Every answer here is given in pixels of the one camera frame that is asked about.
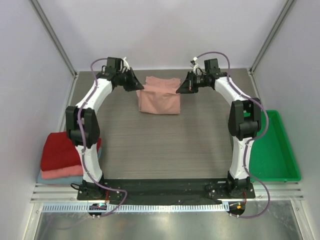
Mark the blue folded t shirt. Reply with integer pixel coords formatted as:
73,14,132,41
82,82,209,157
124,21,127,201
37,147,103,186

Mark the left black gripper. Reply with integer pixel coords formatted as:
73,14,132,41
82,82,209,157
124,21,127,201
116,67,144,92

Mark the purple cable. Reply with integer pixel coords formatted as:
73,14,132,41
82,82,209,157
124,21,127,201
193,51,272,220
77,57,128,218

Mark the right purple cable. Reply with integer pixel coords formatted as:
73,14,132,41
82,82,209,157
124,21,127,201
193,51,272,220

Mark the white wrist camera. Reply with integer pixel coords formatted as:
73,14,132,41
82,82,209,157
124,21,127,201
121,57,131,73
190,57,200,74

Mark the red folded t shirt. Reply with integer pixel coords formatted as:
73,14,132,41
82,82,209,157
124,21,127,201
40,131,102,172

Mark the white slotted cable duct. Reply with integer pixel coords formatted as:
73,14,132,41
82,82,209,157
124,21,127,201
42,202,230,213

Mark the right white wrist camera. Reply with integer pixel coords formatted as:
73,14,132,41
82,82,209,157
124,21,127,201
190,57,200,74

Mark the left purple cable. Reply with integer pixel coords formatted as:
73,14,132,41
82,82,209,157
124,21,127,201
77,57,128,218

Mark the green plastic tray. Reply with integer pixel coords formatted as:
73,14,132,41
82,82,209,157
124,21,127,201
249,110,301,182

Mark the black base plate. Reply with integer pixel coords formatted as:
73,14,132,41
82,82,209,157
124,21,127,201
77,178,256,205

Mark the pink t shirt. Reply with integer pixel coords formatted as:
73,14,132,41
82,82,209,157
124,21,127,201
136,76,181,115

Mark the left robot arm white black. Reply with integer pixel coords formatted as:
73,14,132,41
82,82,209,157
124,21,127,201
65,57,144,200

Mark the salmon folded t shirt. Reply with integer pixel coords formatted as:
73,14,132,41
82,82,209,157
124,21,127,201
40,161,86,180

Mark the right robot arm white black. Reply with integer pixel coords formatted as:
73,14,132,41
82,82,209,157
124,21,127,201
176,57,262,199

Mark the aluminium frame rail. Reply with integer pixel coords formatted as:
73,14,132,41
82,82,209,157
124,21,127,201
30,182,304,205

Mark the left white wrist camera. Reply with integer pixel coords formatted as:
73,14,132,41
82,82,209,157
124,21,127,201
121,57,131,73

